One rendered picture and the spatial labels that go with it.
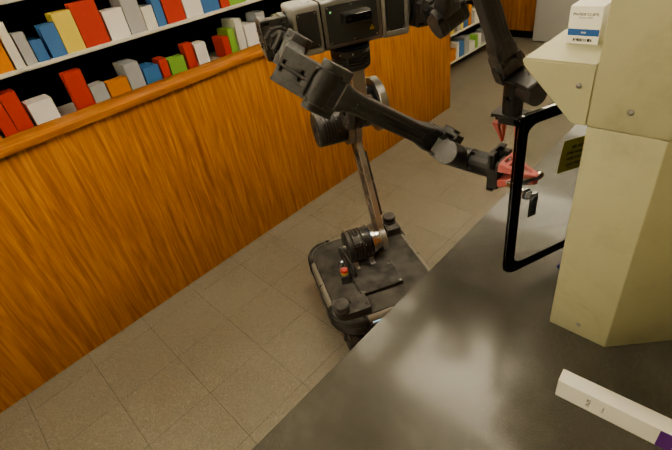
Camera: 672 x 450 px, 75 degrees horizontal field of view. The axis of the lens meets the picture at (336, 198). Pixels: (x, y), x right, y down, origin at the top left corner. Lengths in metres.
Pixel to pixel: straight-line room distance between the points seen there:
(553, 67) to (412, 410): 0.66
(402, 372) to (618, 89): 0.65
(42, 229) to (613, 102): 2.19
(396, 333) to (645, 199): 0.56
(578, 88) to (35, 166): 2.05
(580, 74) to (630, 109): 0.09
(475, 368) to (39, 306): 2.05
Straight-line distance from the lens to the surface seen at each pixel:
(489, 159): 1.05
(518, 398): 0.98
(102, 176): 2.36
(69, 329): 2.65
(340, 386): 0.98
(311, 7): 1.44
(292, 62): 0.93
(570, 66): 0.79
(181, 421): 2.25
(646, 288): 1.00
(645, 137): 0.80
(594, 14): 0.86
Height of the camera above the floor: 1.76
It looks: 33 degrees down
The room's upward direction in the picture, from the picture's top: 10 degrees counter-clockwise
